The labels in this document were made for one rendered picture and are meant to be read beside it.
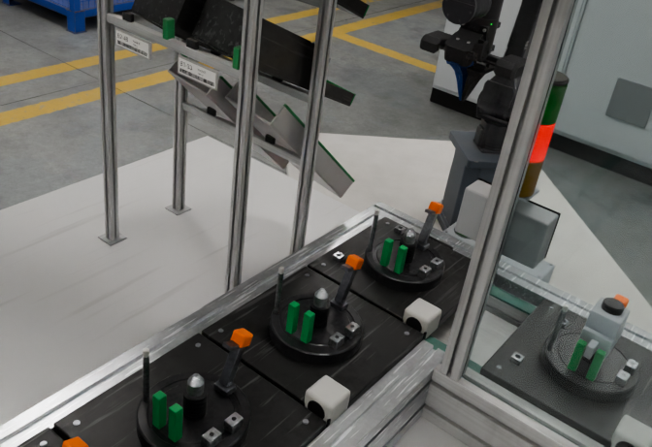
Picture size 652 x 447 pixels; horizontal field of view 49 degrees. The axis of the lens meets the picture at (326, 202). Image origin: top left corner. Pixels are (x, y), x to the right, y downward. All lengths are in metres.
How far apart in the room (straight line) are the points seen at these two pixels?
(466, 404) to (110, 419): 0.49
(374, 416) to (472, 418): 0.17
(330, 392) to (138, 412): 0.25
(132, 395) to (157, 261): 0.46
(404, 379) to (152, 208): 0.72
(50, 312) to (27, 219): 0.30
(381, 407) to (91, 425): 0.38
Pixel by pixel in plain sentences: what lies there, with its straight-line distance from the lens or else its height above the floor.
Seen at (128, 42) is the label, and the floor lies 1.28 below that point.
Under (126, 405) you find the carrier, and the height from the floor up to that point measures 0.97.
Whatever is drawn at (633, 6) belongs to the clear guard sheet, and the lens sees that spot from 0.82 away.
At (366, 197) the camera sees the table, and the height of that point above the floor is 0.86.
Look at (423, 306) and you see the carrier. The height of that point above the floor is 0.99.
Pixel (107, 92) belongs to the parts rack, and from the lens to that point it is 1.30.
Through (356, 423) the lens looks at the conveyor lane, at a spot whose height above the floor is 0.95.
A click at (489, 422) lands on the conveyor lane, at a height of 0.93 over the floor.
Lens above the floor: 1.67
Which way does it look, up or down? 30 degrees down
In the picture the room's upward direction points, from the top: 8 degrees clockwise
